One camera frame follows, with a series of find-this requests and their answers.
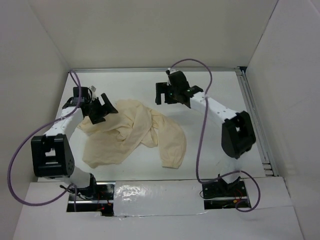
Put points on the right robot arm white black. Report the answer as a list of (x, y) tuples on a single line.
[(236, 128)]

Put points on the cream yellow jacket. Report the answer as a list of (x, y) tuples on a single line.
[(113, 140)]

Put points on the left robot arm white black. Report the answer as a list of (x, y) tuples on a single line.
[(52, 156)]

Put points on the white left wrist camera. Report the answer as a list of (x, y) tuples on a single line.
[(93, 92)]

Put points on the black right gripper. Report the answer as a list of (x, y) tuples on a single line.
[(163, 88)]

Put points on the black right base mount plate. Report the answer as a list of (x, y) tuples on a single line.
[(220, 195)]

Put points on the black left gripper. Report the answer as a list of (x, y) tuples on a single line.
[(107, 107)]

